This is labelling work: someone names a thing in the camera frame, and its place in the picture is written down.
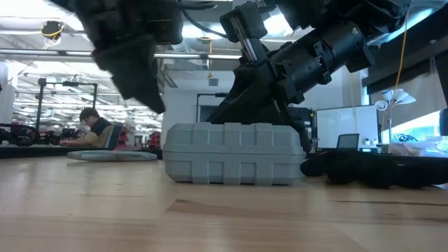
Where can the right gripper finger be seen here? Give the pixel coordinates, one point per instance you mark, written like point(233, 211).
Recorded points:
point(266, 113)
point(245, 87)

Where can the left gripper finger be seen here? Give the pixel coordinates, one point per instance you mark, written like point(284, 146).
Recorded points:
point(136, 77)

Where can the grey plastic tool case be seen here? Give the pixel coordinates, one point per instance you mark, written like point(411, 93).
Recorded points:
point(231, 154)

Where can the black background robot arm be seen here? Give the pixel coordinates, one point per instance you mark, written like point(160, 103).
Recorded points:
point(22, 136)

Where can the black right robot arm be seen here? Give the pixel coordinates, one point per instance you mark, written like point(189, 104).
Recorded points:
point(350, 42)

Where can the long ceiling light bar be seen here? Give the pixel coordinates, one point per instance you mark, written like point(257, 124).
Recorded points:
point(210, 56)

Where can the person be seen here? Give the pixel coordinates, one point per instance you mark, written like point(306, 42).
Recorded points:
point(99, 129)

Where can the red storage boxes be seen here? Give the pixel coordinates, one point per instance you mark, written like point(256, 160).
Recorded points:
point(155, 139)

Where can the white board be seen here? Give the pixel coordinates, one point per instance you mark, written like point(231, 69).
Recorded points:
point(350, 120)

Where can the black ceiling-mounted device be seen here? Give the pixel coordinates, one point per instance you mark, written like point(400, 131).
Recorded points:
point(52, 28)

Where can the grey office chair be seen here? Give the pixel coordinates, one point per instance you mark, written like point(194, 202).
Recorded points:
point(348, 141)

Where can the white multi-head floor lamp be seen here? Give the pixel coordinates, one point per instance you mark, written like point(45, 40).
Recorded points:
point(399, 96)

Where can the black gantry frame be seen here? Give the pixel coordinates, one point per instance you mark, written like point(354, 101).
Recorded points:
point(220, 94)
point(41, 105)

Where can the grey wall vent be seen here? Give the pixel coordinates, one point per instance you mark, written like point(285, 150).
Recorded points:
point(213, 82)

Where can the black metal table frame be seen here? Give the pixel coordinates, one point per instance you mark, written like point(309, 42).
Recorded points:
point(35, 152)

